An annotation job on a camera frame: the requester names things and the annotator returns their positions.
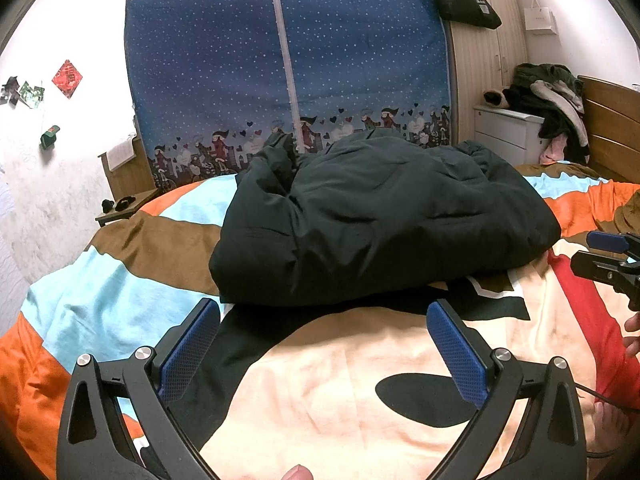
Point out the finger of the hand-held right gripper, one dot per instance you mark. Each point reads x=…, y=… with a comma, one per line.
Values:
x=600, y=265
x=607, y=241

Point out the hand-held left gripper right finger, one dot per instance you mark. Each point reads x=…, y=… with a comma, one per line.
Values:
x=457, y=355

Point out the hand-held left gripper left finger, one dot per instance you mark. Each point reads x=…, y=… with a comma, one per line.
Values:
x=192, y=350

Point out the black padded jacket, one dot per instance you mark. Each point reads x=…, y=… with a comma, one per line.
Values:
x=375, y=220

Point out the pile of clothes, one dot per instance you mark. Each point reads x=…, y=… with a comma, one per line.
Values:
x=560, y=120

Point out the person's right hand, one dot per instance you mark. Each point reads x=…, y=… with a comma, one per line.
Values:
x=634, y=322

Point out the person's left hand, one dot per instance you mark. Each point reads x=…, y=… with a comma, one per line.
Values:
x=297, y=474

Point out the wooden headboard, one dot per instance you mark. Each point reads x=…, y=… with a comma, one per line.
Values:
x=615, y=130

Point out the colourful cartoon printed blanket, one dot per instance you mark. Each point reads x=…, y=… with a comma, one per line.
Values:
x=325, y=360

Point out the person's bare leg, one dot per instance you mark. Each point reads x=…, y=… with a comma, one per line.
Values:
x=612, y=430

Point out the white drawer cabinet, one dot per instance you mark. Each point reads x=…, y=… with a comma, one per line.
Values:
x=500, y=130

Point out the small black items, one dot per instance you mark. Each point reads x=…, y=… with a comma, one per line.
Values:
x=120, y=205

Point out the wooden bedside table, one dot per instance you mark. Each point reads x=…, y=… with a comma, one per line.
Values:
x=135, y=180

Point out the black and white plush toy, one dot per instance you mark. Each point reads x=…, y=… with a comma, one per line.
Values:
x=497, y=97

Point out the white paper sheet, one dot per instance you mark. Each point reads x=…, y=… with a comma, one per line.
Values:
x=121, y=156

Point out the light wooden wardrobe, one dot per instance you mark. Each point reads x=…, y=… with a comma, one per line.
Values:
x=480, y=60

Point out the white paper bag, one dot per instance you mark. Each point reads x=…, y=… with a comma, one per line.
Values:
x=540, y=17

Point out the blue starry curtain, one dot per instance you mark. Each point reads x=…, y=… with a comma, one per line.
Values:
x=350, y=35

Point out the green wall ornament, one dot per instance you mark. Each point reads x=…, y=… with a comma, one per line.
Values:
x=49, y=137

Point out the red wall decoration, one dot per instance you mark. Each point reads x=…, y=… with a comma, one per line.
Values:
x=67, y=79

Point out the wall photo cluster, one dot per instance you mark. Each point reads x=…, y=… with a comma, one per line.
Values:
x=27, y=94

